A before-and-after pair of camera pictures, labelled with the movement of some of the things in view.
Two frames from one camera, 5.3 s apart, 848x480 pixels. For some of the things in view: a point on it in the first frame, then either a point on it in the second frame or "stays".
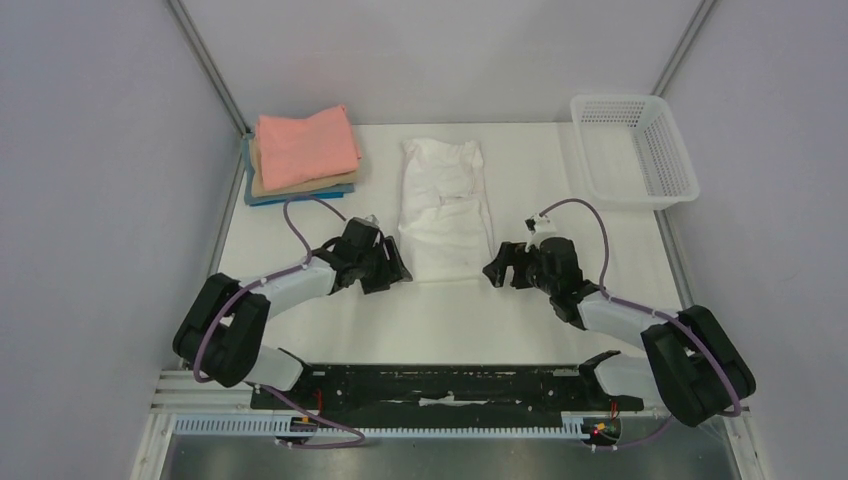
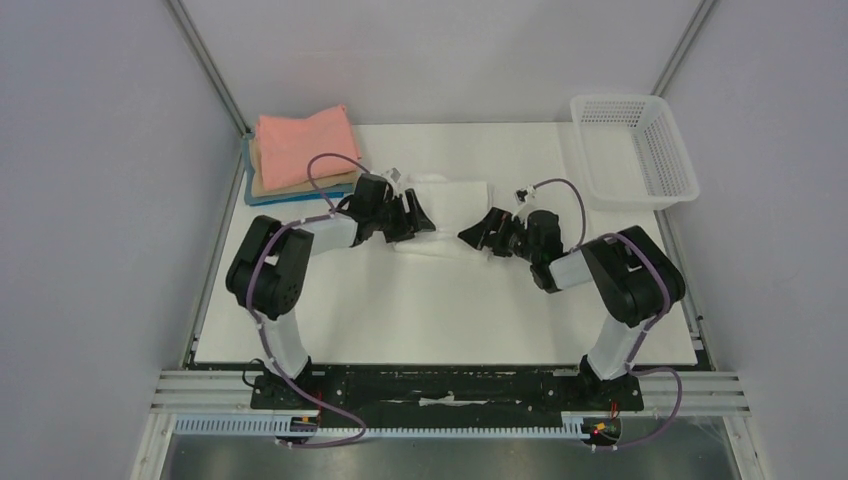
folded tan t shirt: x=257 y=183 stays
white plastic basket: x=633 y=152 stays
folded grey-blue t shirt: x=250 y=198 stays
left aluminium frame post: x=199 y=48 stays
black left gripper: x=391 y=272 -> x=406 y=230
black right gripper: x=518 y=266 -> x=500 y=230
